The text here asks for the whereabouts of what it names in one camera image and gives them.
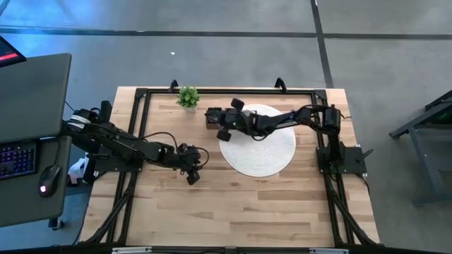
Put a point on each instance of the white object under desk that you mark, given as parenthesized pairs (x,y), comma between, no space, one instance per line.
(76,171)

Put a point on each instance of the black desk caster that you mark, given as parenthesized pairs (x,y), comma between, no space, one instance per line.
(56,224)

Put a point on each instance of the black upright post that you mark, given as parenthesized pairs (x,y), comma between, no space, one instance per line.
(106,109)

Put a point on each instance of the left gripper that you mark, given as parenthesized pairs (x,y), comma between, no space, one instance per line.
(189,158)

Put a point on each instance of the black computer mouse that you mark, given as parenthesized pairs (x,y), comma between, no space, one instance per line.
(49,180)

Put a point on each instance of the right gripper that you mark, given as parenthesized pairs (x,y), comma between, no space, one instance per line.
(234,121)

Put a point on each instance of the grey metal cart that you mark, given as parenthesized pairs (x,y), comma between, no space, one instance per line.
(431,148)

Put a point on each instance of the white metal bracket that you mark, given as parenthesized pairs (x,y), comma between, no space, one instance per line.
(328,251)
(130,250)

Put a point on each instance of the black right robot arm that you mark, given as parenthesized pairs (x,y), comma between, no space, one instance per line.
(282,121)

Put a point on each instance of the green plant in white pot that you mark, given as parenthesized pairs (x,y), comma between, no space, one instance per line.
(188,97)

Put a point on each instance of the black table clamp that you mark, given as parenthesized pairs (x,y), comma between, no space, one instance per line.
(280,84)
(173,85)

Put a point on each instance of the black crossbeam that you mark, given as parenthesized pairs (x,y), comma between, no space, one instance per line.
(229,251)

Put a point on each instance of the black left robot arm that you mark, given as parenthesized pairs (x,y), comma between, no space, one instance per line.
(123,146)

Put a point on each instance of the round white woven placemat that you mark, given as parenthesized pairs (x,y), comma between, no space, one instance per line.
(261,155)

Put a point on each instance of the backlit black keyboard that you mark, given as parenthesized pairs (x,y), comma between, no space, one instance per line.
(17,158)

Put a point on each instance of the grey desk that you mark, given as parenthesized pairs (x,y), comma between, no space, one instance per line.
(31,95)

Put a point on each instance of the brown wooden organizer box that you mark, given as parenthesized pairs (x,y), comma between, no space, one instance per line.
(212,126)

